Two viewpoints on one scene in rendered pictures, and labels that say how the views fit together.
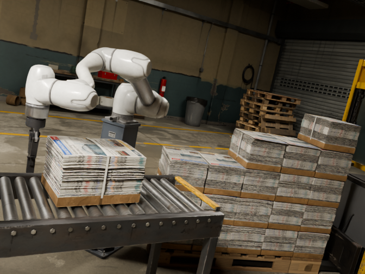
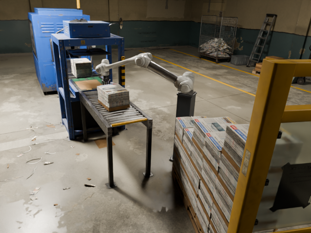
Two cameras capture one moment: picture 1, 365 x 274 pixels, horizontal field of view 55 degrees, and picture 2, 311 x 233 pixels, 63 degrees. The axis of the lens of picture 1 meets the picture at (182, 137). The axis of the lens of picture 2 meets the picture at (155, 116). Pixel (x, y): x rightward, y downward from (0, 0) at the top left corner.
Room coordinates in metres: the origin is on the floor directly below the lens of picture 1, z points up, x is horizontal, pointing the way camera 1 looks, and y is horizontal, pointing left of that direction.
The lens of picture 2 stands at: (2.24, -2.69, 2.03)
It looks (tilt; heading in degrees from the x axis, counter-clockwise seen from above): 24 degrees down; 93
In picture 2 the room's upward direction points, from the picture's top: 2 degrees clockwise
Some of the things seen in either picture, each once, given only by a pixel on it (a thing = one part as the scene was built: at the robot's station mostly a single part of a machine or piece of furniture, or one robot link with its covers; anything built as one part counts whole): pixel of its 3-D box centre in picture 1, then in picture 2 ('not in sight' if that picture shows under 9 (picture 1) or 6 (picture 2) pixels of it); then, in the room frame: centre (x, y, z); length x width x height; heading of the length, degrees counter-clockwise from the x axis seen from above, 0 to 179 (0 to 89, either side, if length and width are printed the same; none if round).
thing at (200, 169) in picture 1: (226, 210); (205, 174); (2.68, -0.46, 0.42); 1.17 x 0.39 x 0.83; 105
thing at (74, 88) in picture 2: not in sight; (90, 85); (0.95, 1.30, 0.75); 0.70 x 0.65 x 0.10; 122
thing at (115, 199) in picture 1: (112, 186); (116, 106); (1.60, 0.28, 0.83); 0.29 x 0.16 x 0.04; 36
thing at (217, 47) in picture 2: not in sight; (216, 39); (4.03, 7.98, 0.85); 1.21 x 0.83 x 1.71; 122
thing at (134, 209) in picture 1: (124, 198); (117, 112); (1.63, 0.22, 0.77); 0.47 x 0.05 x 0.05; 32
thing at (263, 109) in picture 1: (266, 117); not in sight; (9.29, -2.09, 0.65); 1.33 x 0.94 x 1.30; 126
